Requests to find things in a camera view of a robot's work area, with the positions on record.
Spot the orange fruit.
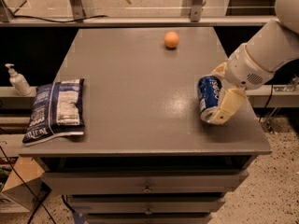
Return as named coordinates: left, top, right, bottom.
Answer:
left=164, top=32, right=179, bottom=49

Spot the black cable on floor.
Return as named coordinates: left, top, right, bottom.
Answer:
left=0, top=147, right=57, bottom=224

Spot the cardboard box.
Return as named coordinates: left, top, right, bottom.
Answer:
left=0, top=157, right=44, bottom=213

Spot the grey metal frame post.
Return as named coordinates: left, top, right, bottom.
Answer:
left=69, top=0, right=86, bottom=20
left=190, top=0, right=204, bottom=22

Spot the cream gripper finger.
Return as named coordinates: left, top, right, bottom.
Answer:
left=211, top=63, right=227, bottom=78
left=208, top=88, right=247, bottom=125

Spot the blue pepsi can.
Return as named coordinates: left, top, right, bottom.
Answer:
left=197, top=75, right=222, bottom=123

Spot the white pump soap bottle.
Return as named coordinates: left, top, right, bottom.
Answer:
left=5, top=63, right=32, bottom=96

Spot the black cable on ledge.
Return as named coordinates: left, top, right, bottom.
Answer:
left=12, top=14, right=108, bottom=24

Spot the blue chip bag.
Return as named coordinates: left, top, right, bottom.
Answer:
left=22, top=78, right=85, bottom=146

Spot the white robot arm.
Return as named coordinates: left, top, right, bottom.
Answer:
left=207, top=0, right=299, bottom=125

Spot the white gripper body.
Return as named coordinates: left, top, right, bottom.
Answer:
left=225, top=43, right=274, bottom=90

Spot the grey drawer cabinet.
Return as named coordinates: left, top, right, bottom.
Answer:
left=22, top=27, right=271, bottom=224

